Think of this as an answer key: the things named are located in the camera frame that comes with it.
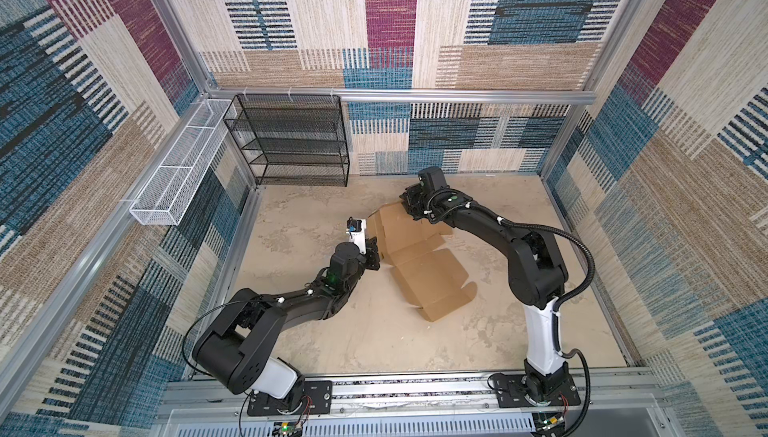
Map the white wire mesh basket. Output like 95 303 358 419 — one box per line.
130 99 231 226

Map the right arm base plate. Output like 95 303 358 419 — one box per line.
487 372 582 409

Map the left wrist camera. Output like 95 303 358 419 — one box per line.
346 217 367 255

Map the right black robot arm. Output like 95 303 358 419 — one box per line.
400 167 568 404

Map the aluminium front rail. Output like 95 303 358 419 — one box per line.
154 367 668 423

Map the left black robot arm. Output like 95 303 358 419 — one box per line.
191 237 380 413

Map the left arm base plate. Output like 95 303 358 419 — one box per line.
246 379 333 417

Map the brown cardboard box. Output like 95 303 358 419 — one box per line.
367 203 477 322

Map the black wire mesh shelf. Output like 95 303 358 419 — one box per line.
223 94 350 187

